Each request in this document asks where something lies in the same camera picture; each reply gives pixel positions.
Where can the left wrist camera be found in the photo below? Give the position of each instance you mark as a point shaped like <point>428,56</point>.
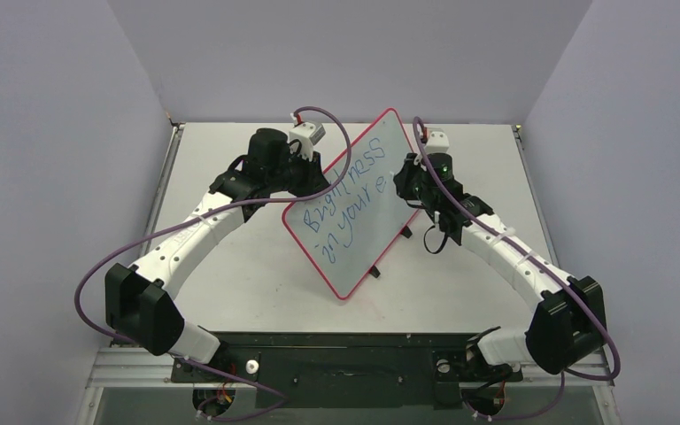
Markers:
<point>304,136</point>

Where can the pink framed whiteboard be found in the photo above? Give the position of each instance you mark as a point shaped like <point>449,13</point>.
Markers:
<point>346,232</point>

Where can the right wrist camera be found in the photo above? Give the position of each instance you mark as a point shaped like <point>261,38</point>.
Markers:
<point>435,141</point>

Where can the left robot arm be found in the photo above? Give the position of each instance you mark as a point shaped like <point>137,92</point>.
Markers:
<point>139,298</point>

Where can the black clip far along edge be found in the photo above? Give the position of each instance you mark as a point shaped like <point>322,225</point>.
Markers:
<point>406,232</point>

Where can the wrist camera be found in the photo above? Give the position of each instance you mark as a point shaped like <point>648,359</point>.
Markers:
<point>304,136</point>
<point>435,141</point>

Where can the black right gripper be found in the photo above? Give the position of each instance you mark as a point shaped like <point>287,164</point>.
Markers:
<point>407,182</point>

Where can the black table front rail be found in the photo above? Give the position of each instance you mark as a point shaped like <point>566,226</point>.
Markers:
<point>346,370</point>

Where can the aluminium frame rail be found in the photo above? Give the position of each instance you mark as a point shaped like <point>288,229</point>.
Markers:
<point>127,367</point>

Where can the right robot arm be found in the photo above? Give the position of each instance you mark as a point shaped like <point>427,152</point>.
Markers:
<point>568,315</point>

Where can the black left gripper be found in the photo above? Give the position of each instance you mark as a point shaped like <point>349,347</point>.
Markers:
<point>314,181</point>

